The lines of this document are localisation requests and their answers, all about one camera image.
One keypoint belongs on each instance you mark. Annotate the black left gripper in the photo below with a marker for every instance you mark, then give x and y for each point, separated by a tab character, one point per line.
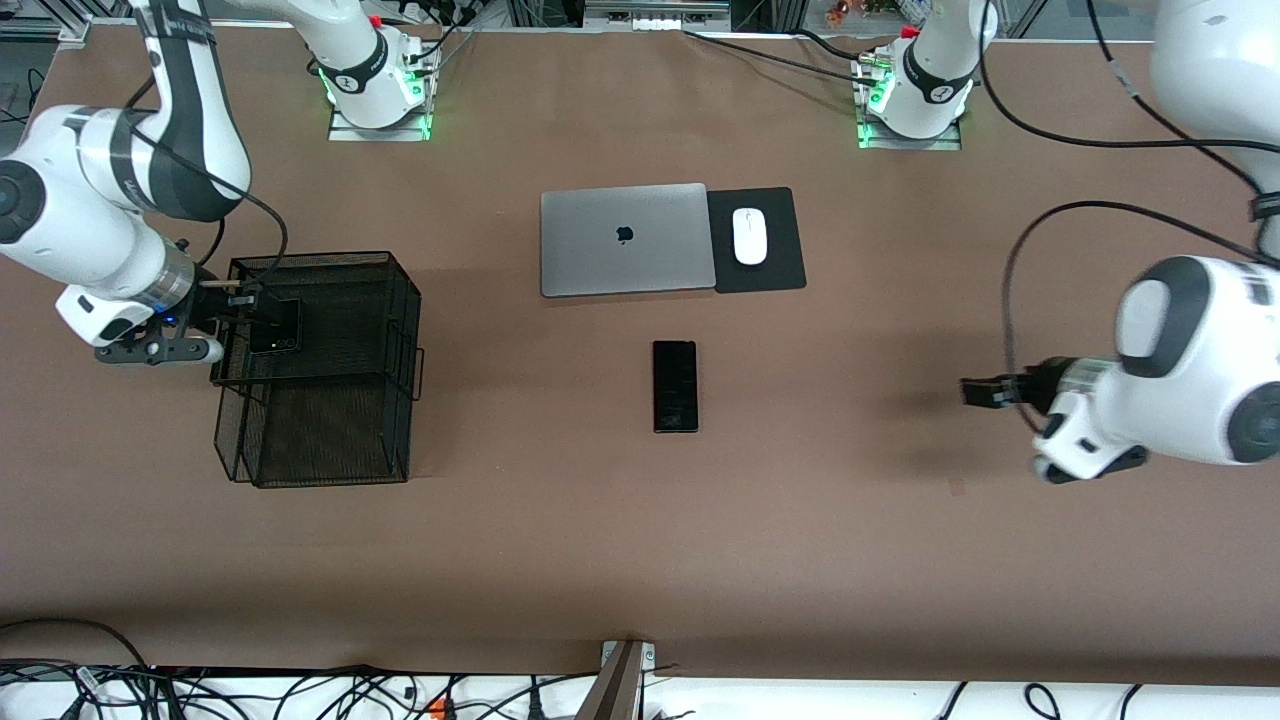
1028	388

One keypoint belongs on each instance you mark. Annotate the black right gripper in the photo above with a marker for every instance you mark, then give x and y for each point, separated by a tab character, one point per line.
211	306

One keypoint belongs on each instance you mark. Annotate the small black flip phone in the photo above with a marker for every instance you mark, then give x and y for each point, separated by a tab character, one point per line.
285	335

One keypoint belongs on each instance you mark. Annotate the long black smartphone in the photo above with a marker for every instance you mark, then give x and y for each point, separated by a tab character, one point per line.
675	385

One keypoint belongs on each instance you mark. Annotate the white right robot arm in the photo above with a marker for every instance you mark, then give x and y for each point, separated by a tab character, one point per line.
90	200

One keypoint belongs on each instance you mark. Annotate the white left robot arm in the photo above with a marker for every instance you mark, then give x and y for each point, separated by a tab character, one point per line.
1200	360

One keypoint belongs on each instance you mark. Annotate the black mouse pad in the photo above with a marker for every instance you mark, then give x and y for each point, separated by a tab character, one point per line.
785	245

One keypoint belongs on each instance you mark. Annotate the white computer mouse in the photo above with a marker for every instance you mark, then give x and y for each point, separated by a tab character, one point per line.
750	237

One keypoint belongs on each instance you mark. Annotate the silver closed laptop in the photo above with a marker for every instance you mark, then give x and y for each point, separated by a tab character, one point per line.
600	250

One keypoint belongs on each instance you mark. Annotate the small colourful figurine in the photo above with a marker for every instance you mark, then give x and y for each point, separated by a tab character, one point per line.
842	12

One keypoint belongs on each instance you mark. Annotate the grey power strip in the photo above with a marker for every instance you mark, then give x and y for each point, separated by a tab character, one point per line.
660	20

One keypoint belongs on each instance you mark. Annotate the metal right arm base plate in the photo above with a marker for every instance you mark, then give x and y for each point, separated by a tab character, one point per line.
345	134

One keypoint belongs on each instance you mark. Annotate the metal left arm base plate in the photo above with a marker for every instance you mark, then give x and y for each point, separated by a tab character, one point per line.
945	144

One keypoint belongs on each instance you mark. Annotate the aluminium frame profile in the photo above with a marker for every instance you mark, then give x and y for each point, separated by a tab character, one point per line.
75	30

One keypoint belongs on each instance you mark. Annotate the metal camera stand bracket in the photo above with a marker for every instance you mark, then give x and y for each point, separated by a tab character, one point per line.
615	690

